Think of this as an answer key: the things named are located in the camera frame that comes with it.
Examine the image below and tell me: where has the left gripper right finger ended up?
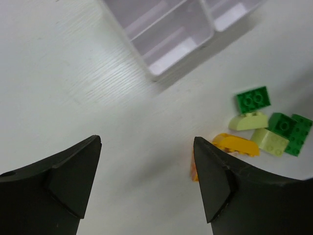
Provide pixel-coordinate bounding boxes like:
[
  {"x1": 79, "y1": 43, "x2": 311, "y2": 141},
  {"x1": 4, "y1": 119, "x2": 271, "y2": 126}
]
[{"x1": 193, "y1": 137, "x2": 313, "y2": 235}]

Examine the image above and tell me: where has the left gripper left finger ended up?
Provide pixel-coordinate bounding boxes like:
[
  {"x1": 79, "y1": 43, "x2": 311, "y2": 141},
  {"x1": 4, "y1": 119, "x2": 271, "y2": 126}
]
[{"x1": 0, "y1": 135, "x2": 102, "y2": 235}]

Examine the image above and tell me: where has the dark green square lego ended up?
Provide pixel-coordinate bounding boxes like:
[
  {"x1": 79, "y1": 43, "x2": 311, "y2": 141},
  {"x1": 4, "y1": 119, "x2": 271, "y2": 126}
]
[{"x1": 235, "y1": 86, "x2": 271, "y2": 114}]

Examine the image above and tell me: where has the orange lego brick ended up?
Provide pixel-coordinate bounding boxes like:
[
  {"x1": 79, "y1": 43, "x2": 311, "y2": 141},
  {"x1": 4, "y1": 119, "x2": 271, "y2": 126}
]
[{"x1": 190, "y1": 150, "x2": 199, "y2": 182}]

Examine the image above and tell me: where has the yellow curved lego brick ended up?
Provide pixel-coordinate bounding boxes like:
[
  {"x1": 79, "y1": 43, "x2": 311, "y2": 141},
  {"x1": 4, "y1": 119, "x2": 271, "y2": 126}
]
[{"x1": 212, "y1": 133, "x2": 260, "y2": 157}]

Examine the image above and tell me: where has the light green lego brick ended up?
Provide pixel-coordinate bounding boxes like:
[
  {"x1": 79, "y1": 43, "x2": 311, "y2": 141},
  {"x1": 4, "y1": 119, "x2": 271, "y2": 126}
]
[{"x1": 250, "y1": 128, "x2": 289, "y2": 157}]

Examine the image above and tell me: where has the light green curved lego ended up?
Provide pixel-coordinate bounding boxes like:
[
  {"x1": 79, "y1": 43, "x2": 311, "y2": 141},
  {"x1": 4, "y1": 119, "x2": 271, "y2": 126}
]
[{"x1": 228, "y1": 112, "x2": 268, "y2": 131}]

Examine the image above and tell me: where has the dark green small lego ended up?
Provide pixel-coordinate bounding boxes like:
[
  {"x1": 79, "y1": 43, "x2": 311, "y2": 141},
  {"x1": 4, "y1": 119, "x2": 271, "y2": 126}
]
[{"x1": 267, "y1": 113, "x2": 298, "y2": 139}]

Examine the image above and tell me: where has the green flat lego plate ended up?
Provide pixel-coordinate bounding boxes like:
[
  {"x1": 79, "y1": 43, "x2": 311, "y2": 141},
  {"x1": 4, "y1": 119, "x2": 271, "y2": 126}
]
[{"x1": 285, "y1": 114, "x2": 313, "y2": 157}]

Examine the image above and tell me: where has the left white divided container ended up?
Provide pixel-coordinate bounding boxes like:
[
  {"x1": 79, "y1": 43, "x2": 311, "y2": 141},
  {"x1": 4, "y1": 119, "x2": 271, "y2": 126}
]
[{"x1": 99, "y1": 0, "x2": 215, "y2": 81}]

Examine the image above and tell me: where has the white divided container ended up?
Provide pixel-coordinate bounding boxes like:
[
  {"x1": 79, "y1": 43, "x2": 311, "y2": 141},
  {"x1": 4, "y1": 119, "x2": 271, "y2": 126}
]
[
  {"x1": 99, "y1": 0, "x2": 215, "y2": 81},
  {"x1": 203, "y1": 0, "x2": 264, "y2": 32}
]

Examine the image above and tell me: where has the right white divided container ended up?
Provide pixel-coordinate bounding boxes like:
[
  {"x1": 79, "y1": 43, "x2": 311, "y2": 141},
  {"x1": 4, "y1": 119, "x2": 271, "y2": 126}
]
[{"x1": 203, "y1": 0, "x2": 264, "y2": 32}]

